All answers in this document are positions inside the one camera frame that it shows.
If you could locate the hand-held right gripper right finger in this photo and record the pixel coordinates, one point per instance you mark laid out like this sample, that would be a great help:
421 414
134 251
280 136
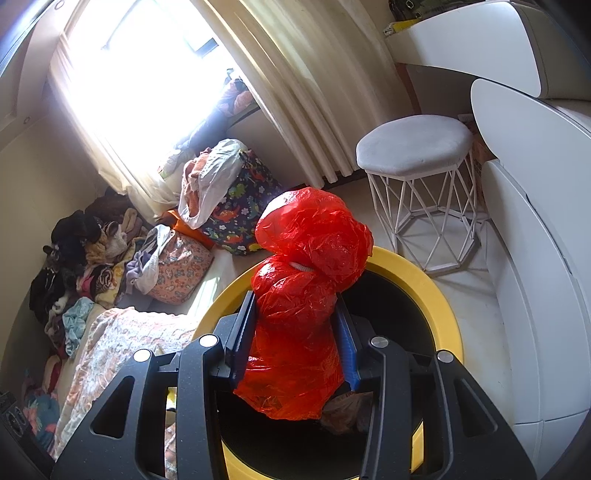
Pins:
348 350

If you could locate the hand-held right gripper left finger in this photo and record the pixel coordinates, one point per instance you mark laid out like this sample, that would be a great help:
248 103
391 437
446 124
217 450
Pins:
240 337

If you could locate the red plastic bag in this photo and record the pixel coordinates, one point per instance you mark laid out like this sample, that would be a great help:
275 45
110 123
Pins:
300 323

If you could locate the translucent wrapper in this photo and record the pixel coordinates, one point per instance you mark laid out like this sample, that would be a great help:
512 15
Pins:
346 413

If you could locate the yellow-rimmed black bin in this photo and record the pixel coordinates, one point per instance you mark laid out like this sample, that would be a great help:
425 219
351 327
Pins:
415 272

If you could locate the peach printed bag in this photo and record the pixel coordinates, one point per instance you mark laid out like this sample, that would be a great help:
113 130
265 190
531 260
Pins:
184 272

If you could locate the purple grey cloth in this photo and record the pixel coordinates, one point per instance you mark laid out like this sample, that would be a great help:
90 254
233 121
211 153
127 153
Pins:
147 263

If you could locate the orange bag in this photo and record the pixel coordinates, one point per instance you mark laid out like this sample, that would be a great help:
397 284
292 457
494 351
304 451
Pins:
184 226

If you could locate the peach printed blanket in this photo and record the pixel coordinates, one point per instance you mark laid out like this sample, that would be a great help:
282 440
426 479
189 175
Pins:
111 350

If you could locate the dinosaur print laundry basket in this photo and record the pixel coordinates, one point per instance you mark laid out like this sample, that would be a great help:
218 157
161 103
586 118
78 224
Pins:
244 203

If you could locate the orange cloth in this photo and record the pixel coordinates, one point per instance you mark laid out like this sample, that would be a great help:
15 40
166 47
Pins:
196 184

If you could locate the light blue cloth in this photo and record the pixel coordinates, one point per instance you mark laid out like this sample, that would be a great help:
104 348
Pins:
76 323

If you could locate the pile of clothes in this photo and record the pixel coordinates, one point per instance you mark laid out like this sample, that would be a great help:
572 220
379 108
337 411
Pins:
97 249

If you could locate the white plastic bag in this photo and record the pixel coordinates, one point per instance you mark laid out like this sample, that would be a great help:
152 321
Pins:
221 161

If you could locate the pink red clothes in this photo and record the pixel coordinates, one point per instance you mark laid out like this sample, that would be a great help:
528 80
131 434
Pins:
46 378

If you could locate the cream curtain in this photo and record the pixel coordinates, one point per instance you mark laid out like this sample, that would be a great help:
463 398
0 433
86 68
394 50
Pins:
120 170
286 92

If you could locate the white curved cabinet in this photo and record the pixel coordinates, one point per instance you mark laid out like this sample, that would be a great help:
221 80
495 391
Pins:
540 254

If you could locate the teal floral cloth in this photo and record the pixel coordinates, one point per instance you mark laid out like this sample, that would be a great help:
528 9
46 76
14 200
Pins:
41 420

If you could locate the clothes on windowsill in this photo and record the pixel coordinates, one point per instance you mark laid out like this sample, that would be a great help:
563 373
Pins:
231 101

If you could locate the black speaker box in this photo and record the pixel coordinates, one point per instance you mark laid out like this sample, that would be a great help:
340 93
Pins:
14 415

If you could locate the window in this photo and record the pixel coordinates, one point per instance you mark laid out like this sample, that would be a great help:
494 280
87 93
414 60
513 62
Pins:
138 60

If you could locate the white dressing table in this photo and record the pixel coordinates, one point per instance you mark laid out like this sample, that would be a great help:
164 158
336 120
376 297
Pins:
471 50

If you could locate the yellow flat item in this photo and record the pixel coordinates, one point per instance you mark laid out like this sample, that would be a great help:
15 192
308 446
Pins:
397 25

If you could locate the dark patterned bag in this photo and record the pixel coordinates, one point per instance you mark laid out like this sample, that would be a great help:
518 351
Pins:
404 5

